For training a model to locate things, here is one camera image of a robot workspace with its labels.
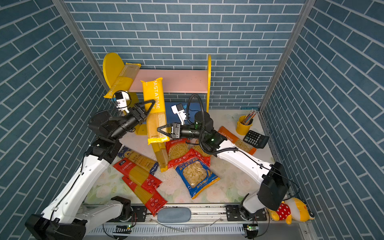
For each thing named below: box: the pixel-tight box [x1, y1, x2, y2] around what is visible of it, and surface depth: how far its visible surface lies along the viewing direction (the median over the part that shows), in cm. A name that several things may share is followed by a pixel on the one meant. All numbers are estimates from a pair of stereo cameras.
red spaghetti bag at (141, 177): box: [113, 157, 163, 195], surface depth 84 cm
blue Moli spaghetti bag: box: [117, 146, 159, 175], surface depth 91 cm
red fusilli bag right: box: [167, 144, 212, 169], surface depth 88 cm
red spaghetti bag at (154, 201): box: [121, 176, 168, 217], surface depth 79 cm
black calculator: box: [243, 130, 270, 149], surface depth 103 cm
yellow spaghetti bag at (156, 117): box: [140, 77, 171, 146], surface depth 62 cm
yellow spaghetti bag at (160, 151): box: [151, 142, 169, 173], surface depth 93 cm
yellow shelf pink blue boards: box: [103, 52, 212, 127], surface depth 75 cm
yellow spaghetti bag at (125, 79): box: [103, 62, 142, 99], surface depth 80 cm
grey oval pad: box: [157, 207, 192, 224], surface depth 73 cm
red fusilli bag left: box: [165, 138, 191, 162], surface depth 94 cm
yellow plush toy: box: [268, 197, 316, 225], surface depth 70 cm
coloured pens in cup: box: [242, 109, 257, 125], surface depth 101 cm
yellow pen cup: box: [236, 115, 253, 136], surface depth 104 cm
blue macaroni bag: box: [175, 158, 221, 200], surface depth 84 cm
